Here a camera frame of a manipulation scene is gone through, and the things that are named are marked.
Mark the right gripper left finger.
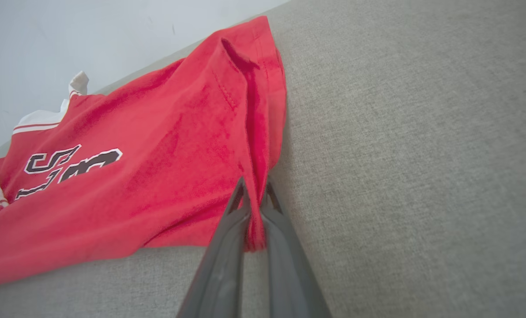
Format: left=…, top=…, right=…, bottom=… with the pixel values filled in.
left=177, top=177, right=251, bottom=318

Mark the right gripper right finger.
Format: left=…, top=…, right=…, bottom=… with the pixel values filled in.
left=261, top=181, right=332, bottom=318

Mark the red basketball jersey number print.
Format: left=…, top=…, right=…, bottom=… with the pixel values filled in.
left=0, top=15, right=288, bottom=290

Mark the grey fabric sofa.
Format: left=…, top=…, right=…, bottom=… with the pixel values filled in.
left=0, top=0, right=526, bottom=318

